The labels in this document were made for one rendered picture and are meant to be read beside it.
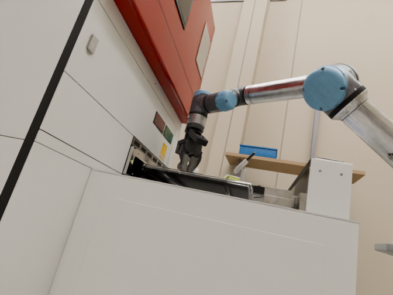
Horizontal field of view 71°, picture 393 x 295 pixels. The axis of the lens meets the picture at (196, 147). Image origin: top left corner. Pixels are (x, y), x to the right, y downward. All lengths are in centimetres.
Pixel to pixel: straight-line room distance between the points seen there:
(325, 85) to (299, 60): 294
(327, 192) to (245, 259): 25
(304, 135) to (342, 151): 42
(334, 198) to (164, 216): 40
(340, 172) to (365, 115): 18
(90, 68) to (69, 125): 14
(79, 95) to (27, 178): 21
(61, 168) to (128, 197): 16
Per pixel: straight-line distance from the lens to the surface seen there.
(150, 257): 66
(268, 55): 379
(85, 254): 72
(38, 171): 62
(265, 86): 107
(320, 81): 82
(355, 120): 84
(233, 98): 104
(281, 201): 87
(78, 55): 67
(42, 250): 70
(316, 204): 71
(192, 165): 103
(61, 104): 64
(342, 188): 73
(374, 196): 322
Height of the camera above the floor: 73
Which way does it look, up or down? 17 degrees up
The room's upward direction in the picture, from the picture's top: 13 degrees clockwise
